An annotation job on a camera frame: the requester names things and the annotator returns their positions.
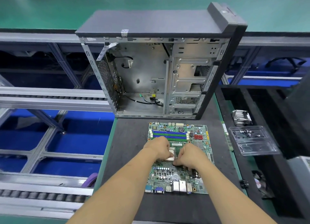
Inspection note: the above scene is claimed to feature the person's left hand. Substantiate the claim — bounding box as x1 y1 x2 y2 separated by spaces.
143 136 172 161

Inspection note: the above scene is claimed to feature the person's right hand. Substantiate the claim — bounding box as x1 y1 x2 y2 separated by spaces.
173 142 210 171

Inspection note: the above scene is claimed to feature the green motherboard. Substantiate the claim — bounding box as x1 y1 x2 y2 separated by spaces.
144 122 210 195

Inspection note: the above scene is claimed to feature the grey metal computer case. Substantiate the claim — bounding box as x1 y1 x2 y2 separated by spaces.
75 2 248 120

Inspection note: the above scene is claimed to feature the person's left forearm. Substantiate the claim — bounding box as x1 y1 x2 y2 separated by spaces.
65 151 161 224

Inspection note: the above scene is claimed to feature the person's right forearm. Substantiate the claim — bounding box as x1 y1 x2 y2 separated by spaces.
190 161 278 224

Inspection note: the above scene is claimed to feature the black CPU cooler fan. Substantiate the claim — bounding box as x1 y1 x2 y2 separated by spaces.
231 109 253 127

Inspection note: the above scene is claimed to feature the clear plastic screw tray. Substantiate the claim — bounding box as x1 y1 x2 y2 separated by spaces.
229 125 281 156

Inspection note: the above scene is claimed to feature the black cooling fan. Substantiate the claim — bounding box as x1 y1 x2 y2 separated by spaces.
251 169 275 199

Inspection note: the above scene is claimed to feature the green conveyor belt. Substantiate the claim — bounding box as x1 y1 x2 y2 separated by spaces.
0 0 310 38

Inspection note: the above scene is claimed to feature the grey flat metal rail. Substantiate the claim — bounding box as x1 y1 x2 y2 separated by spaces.
0 86 113 112

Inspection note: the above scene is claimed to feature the grey roller conveyor rail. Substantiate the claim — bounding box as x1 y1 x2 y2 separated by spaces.
0 170 96 218

